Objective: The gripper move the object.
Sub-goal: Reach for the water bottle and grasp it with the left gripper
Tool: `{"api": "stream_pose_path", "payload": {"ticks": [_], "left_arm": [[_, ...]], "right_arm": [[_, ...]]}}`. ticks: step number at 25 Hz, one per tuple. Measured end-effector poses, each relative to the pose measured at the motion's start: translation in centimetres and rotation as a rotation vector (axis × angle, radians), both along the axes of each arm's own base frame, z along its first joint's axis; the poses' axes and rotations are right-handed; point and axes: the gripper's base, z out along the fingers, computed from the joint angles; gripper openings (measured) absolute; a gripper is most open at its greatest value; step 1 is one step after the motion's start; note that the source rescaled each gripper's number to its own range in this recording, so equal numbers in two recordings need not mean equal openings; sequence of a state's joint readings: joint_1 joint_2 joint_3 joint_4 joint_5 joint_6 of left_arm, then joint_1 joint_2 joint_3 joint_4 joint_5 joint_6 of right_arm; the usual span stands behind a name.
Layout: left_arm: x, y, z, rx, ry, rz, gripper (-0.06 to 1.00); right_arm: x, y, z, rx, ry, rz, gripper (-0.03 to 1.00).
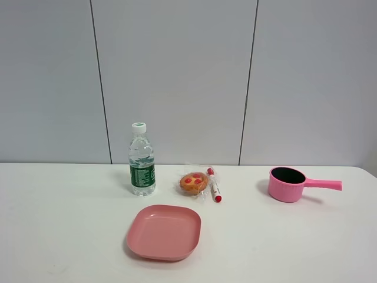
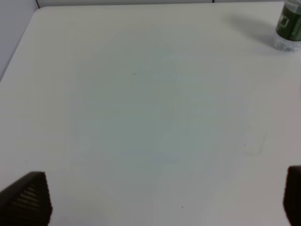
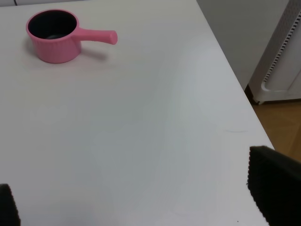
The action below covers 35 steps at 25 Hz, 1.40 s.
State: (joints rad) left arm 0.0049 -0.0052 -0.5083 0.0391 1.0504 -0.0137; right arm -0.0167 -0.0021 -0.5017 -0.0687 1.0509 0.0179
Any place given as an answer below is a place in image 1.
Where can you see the clear water bottle green label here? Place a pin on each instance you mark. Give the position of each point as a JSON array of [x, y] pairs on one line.
[[141, 161]]

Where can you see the red and white marker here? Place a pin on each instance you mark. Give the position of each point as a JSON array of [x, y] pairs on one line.
[[214, 186]]

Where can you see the wrapped pastry with red dots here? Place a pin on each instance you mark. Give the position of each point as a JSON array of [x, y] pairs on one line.
[[193, 181]]

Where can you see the pink square plate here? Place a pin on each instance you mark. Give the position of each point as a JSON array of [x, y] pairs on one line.
[[164, 233]]

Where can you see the pink toy saucepan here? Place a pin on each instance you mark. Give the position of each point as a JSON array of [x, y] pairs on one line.
[[287, 184]]

